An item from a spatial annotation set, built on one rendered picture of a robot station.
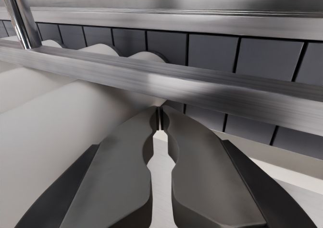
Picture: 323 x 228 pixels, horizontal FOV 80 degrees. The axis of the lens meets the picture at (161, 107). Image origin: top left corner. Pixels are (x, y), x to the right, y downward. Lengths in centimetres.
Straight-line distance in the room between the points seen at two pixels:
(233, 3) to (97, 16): 12
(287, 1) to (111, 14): 15
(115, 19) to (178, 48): 7
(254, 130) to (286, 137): 2
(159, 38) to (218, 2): 6
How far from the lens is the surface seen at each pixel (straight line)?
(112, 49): 20
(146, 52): 17
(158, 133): 17
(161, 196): 41
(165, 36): 17
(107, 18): 21
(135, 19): 19
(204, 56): 16
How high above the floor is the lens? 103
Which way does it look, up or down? 48 degrees down
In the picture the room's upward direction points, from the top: 134 degrees counter-clockwise
